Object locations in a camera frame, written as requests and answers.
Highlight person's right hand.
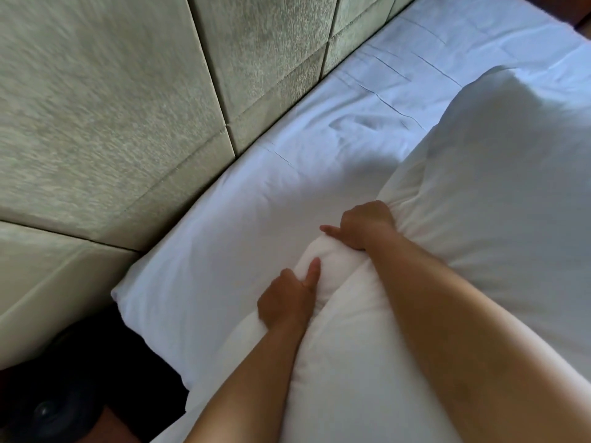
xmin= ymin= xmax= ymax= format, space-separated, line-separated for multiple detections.
xmin=319 ymin=200 xmax=398 ymax=252

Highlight person's left hand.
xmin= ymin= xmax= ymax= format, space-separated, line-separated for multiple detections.
xmin=257 ymin=257 xmax=322 ymax=335

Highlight white bed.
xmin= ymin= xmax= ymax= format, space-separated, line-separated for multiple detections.
xmin=110 ymin=0 xmax=591 ymax=393

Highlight white duvet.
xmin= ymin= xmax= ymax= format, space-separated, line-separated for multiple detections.
xmin=184 ymin=64 xmax=591 ymax=443

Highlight person's left forearm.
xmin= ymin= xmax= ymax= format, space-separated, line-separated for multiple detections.
xmin=184 ymin=313 xmax=308 ymax=443

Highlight person's right forearm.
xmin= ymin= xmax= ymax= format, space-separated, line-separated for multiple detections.
xmin=364 ymin=228 xmax=591 ymax=443

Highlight black round ashtray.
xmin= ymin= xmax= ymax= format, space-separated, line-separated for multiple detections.
xmin=7 ymin=359 xmax=105 ymax=443

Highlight beige padded headboard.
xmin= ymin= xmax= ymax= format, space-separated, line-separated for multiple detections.
xmin=0 ymin=0 xmax=419 ymax=370

